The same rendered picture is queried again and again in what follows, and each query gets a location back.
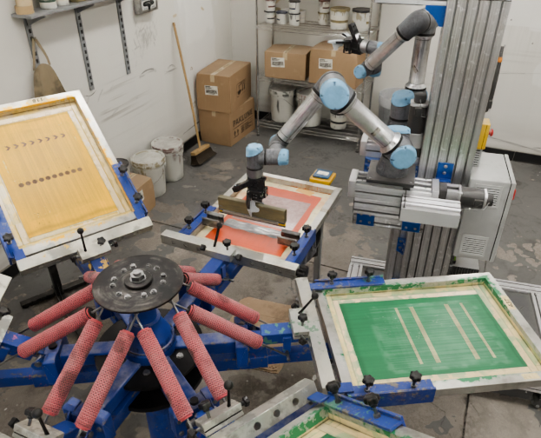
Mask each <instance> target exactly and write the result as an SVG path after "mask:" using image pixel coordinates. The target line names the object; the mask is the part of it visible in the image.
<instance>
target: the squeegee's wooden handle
mask: <svg viewBox="0 0 541 438"><path fill-rule="evenodd" d="M218 205H219V210H224V209H226V210H230V211H234V212H238V213H242V214H246V215H249V213H248V211H247V205H246V200H243V199H239V198H235V197H231V196H224V195H219V196H218ZM255 206H256V207H257V208H259V210H260V211H259V212H252V216H257V217H260V218H264V219H268V220H272V221H276V222H279V224H283V225H284V224H285V223H286V222H287V209H283V208H279V207H275V206H271V205H266V204H263V203H258V202H256V203H255Z"/></svg>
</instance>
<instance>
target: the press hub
mask: <svg viewBox="0 0 541 438"><path fill-rule="evenodd" d="M183 281H184V276H183V272H182V270H181V268H180V266H179V265H178V264H177V263H176V262H174V261H172V260H170V259H168V258H166V257H163V256H159V255H135V256H131V257H127V258H124V259H121V260H119V261H117V262H114V263H112V264H110V265H109V266H108V267H107V268H105V269H104V270H103V271H101V272H100V273H99V275H98V276H97V277H96V279H95V280H94V282H93V285H92V295H93V297H94V299H95V301H96V302H97V303H98V304H99V305H100V306H101V307H102V308H104V309H107V310H108V311H111V312H115V313H120V314H130V316H129V325H128V326H126V324H125V323H124V322H123V320H122V319H121V320H119V321H117V322H116V323H114V324H113V325H112V326H110V327H109V328H108V329H107V330H106V331H105V332H104V333H103V335H102V336H101V338H100V339H99V342H109V341H115V339H116V337H117V336H118V334H119V332H120V330H123V329H126V330H128V329H129V326H130V324H131V322H132V321H133V319H134V317H135V316H134V314H137V313H139V314H138V318H139V320H140V322H141V324H142V326H143V328H144V329H145V328H152V330H153V332H154V334H155V337H156V339H157V341H158V342H159V344H160V346H161V348H162V351H163V353H164V355H165V356H169V357H170V359H171V360H172V362H173V363H174V364H175V366H176V367H177V368H178V369H179V370H180V372H181V373H182V375H183V376H184V377H185V379H186V380H187V381H188V383H189V384H190V386H191V387H192V389H193V390H196V388H197V387H198V386H199V384H200V383H201V380H202V376H201V373H200V371H199V369H198V368H197V367H195V365H196V364H195V361H194V360H193V358H192V356H191V354H190V353H189V351H188V349H187V348H178V349H175V344H176V336H177V335H180V333H179V331H178V329H177V327H176V326H174V327H173V326H172V325H171V324H170V323H169V322H168V321H166V320H165V319H164V316H165V315H166V314H167V313H168V312H169V311H170V309H158V308H159V307H161V306H162V305H164V304H166V303H167V302H169V301H171V300H172V299H173V298H174V297H175V296H176V295H177V294H178V293H179V291H180V290H181V287H182V285H183ZM140 330H141V328H140V326H139V324H138V322H137V320H135V323H134V325H133V327H132V329H131V330H130V332H132V333H134V336H135V339H134V340H133V342H132V344H131V346H130V348H129V351H128V353H127V354H126V356H125V359H124V361H123V363H125V362H126V361H127V359H129V360H130V361H132V362H136V363H140V364H141V367H140V368H139V369H138V370H137V371H136V373H135V374H134V375H133V376H132V378H131V379H130V380H129V381H128V383H127V384H126V385H125V386H124V387H123V388H124V390H128V391H140V393H139V395H138V396H137V397H136V398H135V399H134V400H133V401H132V403H131V404H130V405H129V411H132V412H138V413H146V416H147V421H148V429H149V433H150V437H151V438H177V437H176V435H175V433H174V432H173V430H172V428H171V423H170V418H169V412H168V409H169V408H170V404H169V402H168V400H167V398H166V397H165V395H164V394H163V392H162V391H161V390H160V388H162V386H161V384H160V383H159V381H158V379H157V377H156V375H155V372H154V370H153V369H152V367H151V365H150V363H149V361H148V358H147V356H146V355H145V352H144V350H143V348H142V345H141V344H140V342H139V340H138V338H137V335H138V334H137V333H138V332H139V331H140ZM107 356H108V355H95V364H96V369H97V371H98V373H100V371H101V369H102V366H103V364H104V362H105V360H106V358H107ZM123 363H122V364H123Z"/></svg>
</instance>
